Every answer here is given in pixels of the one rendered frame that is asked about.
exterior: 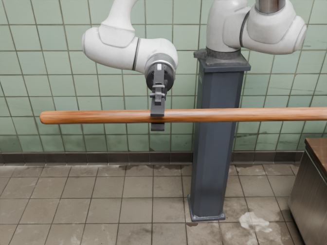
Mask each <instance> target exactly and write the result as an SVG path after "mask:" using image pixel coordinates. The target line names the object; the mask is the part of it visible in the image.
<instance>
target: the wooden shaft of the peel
mask: <svg viewBox="0 0 327 245"><path fill-rule="evenodd" d="M150 111H151V109H150V110H83V111H44V112H42V113H41V114H40V117H39V118H40V121H41V123H42V124H104V123H207V122H277V121H327V107H283V108H216V109H165V110H164V117H151V116H150Z"/></svg>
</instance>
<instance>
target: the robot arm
mask: <svg viewBox="0 0 327 245"><path fill-rule="evenodd" d="M137 1H138V0H115V1H114V3H113V5H112V8H111V11H110V14H109V16H108V18H107V19H106V20H105V21H103V22H101V26H100V27H99V28H96V27H92V28H90V29H88V30H86V32H85V33H84V34H83V36H82V50H83V53H84V54H85V55H86V56H87V58H89V59H90V60H92V61H94V62H96V63H98V64H101V65H104V66H107V67H111V68H115V69H121V70H133V71H137V72H140V73H143V74H145V79H146V84H147V86H148V88H149V89H150V90H151V91H152V93H150V98H152V101H151V111H150V116H151V117H164V105H165V101H166V95H167V92H168V91H169V90H170V89H171V88H172V87H173V84H174V81H175V79H176V78H175V75H176V69H177V66H178V55H177V51H176V49H175V47H174V45H173V44H172V43H171V42H170V41H169V40H167V39H164V38H157V39H144V38H138V37H135V30H134V28H133V27H132V25H131V23H130V14H131V10H132V8H133V6H134V4H135V3H136V2H137ZM306 32H307V27H306V24H305V22H304V20H303V19H302V18H301V17H300V16H297V15H296V13H295V10H294V8H293V5H292V3H291V2H290V1H289V0H255V4H254V5H253V6H252V8H251V7H249V6H248V1H247V0H214V2H213V4H212V6H211V8H210V11H209V15H208V20H207V28H206V48H203V49H200V50H199V51H196V52H194V53H193V55H194V58H199V59H204V61H205V65H206V66H207V67H213V66H235V65H240V66H246V65H247V60H245V59H244V58H243V57H242V55H241V48H247V49H249V50H252V51H256V52H260V53H266V54H272V55H286V54H291V53H293V52H295V51H298V50H299V49H300V47H301V45H302V43H303V41H304V38H305V35H306ZM151 131H164V123H151Z"/></svg>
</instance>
